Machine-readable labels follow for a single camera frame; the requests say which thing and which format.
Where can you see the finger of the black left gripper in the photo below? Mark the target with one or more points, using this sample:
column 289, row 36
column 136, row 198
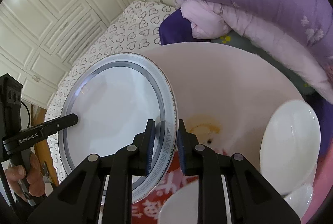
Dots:
column 53, row 126

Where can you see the large white bowl red print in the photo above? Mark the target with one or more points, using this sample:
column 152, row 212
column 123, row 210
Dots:
column 290, row 147

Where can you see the light pink padded quilt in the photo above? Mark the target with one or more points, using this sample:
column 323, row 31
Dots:
column 212, row 20

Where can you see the heart pattern bed sheet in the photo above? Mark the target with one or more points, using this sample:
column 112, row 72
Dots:
column 135, row 31

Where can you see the dark purple cloth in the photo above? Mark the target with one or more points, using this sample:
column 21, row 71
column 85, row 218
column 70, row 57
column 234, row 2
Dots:
column 176, row 29

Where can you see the white bowl grey band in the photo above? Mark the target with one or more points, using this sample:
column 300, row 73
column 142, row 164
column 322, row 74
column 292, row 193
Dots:
column 181, row 207

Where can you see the large plate with patterned rim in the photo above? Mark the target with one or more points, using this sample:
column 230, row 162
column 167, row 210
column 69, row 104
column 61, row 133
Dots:
column 114, row 99

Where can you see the small white bowl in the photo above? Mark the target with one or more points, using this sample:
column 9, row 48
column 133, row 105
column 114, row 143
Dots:
column 300, row 199

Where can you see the cream panelled wardrobe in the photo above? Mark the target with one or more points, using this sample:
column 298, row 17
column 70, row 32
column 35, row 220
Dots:
column 41, row 39

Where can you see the pink blanket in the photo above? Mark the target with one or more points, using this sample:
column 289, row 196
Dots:
column 322, row 185

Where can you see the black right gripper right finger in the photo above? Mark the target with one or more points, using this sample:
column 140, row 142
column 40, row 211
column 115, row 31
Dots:
column 187, row 153

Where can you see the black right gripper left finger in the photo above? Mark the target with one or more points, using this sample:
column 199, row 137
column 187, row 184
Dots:
column 144, row 152

